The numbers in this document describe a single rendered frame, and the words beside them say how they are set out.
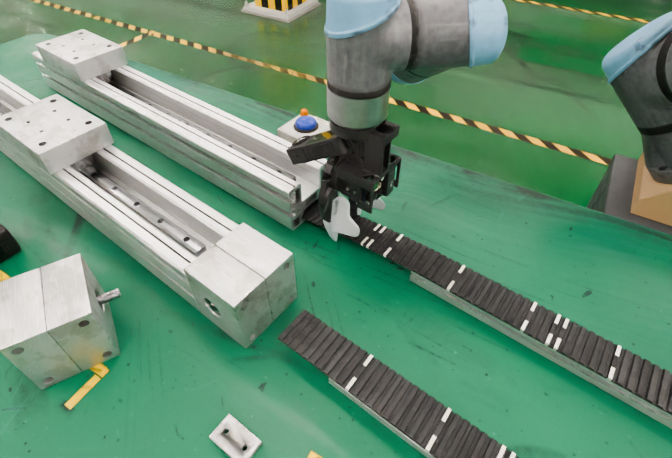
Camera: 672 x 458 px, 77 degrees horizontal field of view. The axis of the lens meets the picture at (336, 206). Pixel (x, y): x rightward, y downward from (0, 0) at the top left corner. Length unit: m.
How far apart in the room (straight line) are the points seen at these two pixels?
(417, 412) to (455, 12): 0.42
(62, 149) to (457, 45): 0.60
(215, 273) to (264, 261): 0.06
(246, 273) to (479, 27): 0.38
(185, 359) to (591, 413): 0.48
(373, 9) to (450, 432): 0.43
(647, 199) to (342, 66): 0.57
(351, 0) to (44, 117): 0.59
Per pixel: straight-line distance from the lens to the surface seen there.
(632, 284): 0.76
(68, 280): 0.60
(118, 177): 0.80
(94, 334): 0.59
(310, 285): 0.63
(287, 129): 0.82
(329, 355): 0.53
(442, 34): 0.48
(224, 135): 0.84
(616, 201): 0.89
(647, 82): 0.77
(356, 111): 0.50
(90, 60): 1.06
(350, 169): 0.55
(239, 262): 0.54
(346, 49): 0.47
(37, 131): 0.84
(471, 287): 0.61
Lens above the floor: 1.28
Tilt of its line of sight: 43 degrees down
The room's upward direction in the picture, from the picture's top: straight up
